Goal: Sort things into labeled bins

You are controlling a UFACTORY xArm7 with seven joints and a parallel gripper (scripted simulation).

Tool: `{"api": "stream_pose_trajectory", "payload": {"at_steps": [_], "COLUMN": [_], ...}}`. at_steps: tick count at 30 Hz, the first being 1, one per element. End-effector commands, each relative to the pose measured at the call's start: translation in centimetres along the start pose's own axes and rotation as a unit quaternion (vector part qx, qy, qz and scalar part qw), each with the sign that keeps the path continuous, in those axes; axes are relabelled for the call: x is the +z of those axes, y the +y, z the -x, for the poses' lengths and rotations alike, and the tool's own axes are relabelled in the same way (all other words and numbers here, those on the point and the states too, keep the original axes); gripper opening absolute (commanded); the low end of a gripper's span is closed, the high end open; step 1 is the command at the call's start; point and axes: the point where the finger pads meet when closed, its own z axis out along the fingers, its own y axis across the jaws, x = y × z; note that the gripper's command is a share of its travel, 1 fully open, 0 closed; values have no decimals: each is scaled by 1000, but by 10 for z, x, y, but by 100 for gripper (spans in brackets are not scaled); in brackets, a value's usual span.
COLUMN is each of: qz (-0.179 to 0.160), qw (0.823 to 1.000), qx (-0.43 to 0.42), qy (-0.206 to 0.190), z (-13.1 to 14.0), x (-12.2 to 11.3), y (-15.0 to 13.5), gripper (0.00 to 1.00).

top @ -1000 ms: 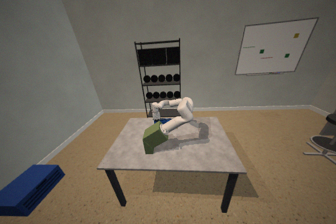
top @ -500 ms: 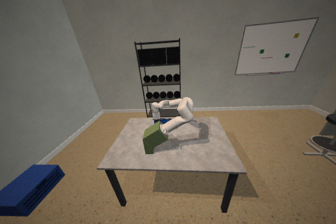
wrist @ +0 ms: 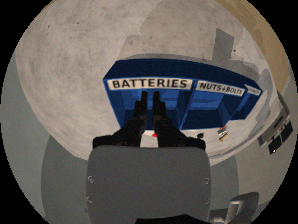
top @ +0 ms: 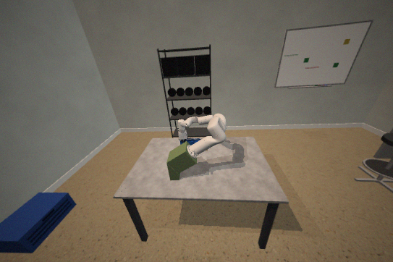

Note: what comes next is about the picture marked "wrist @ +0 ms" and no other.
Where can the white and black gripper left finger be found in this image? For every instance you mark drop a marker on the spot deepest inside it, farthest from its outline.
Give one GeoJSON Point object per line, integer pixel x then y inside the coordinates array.
{"type": "Point", "coordinates": [128, 135]}

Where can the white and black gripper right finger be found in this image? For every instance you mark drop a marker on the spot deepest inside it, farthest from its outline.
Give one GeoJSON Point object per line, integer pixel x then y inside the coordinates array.
{"type": "Point", "coordinates": [170, 135]}

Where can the blue three-compartment bin tray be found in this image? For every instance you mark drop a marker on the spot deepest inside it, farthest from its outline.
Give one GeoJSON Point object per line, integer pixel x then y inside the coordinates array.
{"type": "Point", "coordinates": [212, 105]}

